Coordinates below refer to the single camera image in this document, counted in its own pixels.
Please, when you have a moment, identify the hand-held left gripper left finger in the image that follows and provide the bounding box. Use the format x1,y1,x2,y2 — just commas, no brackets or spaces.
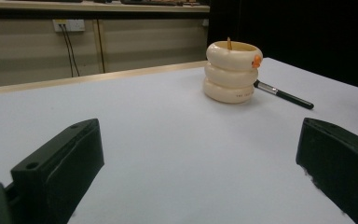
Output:
4,118,105,224

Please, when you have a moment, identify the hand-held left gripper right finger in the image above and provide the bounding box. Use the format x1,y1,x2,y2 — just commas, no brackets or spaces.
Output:
296,117,358,224

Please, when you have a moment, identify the cream ringed brush holder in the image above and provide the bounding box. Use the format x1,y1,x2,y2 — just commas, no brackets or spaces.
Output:
202,40,264,105

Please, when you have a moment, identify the black makeup brush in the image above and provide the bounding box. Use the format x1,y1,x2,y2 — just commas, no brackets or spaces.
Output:
253,79,315,110

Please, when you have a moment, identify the white table mat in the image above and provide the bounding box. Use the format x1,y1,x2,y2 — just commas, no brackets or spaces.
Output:
0,57,358,224

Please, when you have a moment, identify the black curtain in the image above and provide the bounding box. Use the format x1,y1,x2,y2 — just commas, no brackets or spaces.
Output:
208,0,358,93

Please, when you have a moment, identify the beige workbench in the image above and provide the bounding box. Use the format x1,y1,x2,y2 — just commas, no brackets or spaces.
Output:
0,0,211,90

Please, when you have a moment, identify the black power cable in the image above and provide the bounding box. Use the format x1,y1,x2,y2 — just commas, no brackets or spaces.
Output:
59,24,76,78
62,24,81,77

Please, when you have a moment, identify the white wall socket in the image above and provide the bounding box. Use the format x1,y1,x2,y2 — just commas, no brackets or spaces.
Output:
52,19,86,33

